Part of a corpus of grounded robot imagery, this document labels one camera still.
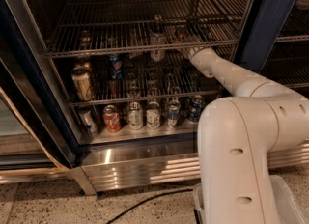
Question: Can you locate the clear plastic bin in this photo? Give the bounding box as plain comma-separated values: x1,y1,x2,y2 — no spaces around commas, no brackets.
193,175,307,224

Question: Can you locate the middle wire shelf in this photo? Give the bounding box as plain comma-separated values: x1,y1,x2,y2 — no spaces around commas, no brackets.
52,45,235,108

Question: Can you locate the white green can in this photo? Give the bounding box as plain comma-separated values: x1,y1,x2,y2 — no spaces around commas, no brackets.
146,101,161,129
127,101,143,130

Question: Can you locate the stainless steel fridge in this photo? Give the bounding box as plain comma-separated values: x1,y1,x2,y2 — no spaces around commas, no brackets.
0,0,308,195

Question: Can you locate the silver can bottom left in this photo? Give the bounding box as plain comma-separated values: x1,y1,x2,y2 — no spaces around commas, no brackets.
78,107,98,133

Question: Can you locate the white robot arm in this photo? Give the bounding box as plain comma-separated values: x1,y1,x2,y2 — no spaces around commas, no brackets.
183,47,309,224

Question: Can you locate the blue pepsi can middle shelf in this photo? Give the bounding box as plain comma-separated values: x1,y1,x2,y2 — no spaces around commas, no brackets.
107,54,124,80

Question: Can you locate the right fridge wire shelf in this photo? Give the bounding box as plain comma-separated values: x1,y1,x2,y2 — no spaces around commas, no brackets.
261,8,309,89

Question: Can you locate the black cable on floor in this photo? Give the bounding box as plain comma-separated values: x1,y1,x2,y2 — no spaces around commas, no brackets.
105,187,194,224

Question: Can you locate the blue silver can bottom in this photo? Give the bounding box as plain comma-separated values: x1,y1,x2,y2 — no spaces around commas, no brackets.
167,100,181,128

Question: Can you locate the red coke can bottom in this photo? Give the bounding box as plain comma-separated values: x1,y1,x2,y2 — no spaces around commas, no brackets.
103,105,121,132

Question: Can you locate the white green can bottom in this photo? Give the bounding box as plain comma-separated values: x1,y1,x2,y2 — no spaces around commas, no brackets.
127,101,143,130

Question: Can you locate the upper wire shelf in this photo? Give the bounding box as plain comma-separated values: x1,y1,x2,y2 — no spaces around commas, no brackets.
46,0,251,58

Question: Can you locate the brown can behind gold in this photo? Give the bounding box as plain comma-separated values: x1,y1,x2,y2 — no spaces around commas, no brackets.
74,57,93,72

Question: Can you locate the clear glass bottle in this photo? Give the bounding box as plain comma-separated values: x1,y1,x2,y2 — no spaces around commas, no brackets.
150,14,165,62

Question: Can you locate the gold can middle shelf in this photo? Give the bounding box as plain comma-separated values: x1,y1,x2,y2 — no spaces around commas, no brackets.
71,67,95,101

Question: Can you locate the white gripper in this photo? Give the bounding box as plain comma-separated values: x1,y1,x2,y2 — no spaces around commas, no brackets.
180,47,215,63

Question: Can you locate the blue pepsi can bottom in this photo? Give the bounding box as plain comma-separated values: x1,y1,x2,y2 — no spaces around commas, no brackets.
188,95,205,122

